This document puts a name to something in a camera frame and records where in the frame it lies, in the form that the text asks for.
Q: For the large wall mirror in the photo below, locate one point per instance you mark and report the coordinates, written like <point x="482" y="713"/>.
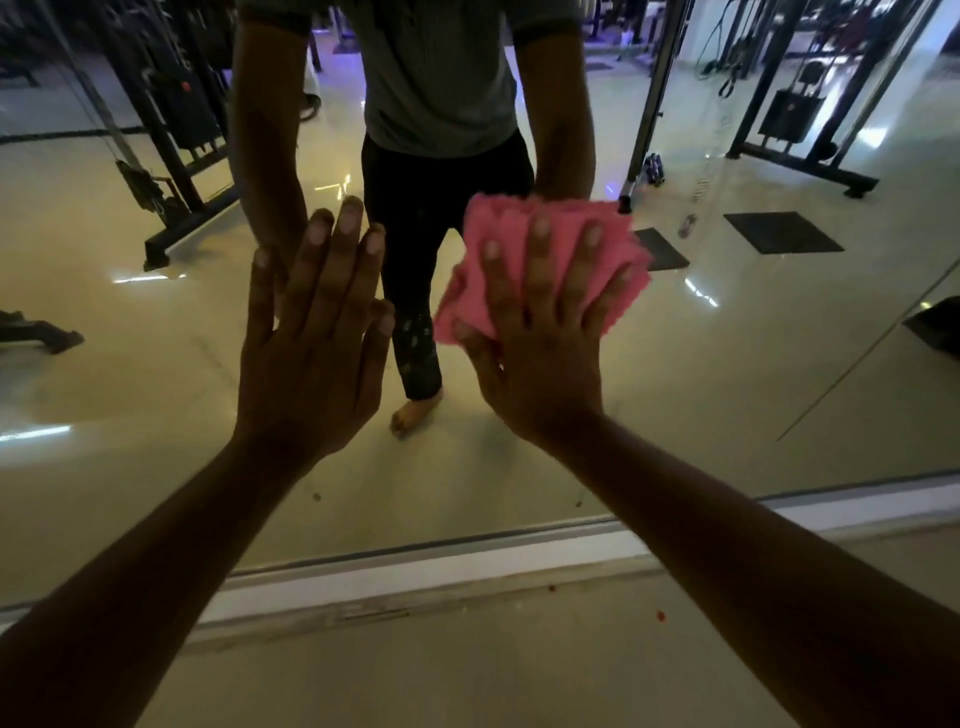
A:
<point x="750" y="375"/>

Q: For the person's left forearm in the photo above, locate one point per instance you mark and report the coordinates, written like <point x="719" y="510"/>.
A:
<point x="127" y="592"/>

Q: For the person's right forearm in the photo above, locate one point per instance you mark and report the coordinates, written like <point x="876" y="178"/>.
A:
<point x="772" y="585"/>

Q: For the person's left hand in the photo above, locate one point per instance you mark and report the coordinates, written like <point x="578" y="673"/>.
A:
<point x="311" y="367"/>

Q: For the pink cloth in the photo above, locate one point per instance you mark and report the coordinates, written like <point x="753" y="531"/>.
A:
<point x="480" y="225"/>

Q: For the person's right hand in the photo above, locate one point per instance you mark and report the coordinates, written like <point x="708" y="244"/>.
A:
<point x="544" y="367"/>

